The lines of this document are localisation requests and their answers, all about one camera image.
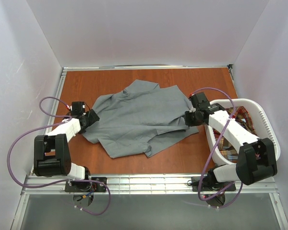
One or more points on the white plastic laundry basket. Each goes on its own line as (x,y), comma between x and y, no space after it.
(260,122)

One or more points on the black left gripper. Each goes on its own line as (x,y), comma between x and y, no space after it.
(93,117)

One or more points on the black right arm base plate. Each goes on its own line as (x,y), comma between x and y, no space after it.
(194,183)

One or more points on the aluminium frame rail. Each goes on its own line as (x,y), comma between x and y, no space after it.
(146,184)
(49,104)

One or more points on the aluminium left frame rail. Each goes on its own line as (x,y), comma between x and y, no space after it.
(49,104)

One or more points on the grey long sleeve shirt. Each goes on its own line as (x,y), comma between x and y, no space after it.
(143,118)

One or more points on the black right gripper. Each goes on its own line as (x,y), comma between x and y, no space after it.
(187,118)

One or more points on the aluminium front frame rail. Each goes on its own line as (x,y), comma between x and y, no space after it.
(146,184)

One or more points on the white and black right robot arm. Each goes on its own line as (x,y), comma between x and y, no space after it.
(256,156)

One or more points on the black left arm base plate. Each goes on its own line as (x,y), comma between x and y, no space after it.
(86,187)

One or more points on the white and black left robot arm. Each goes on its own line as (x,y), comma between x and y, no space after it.
(51,151)

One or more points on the red plaid shirt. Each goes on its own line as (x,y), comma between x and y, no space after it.
(225,147)

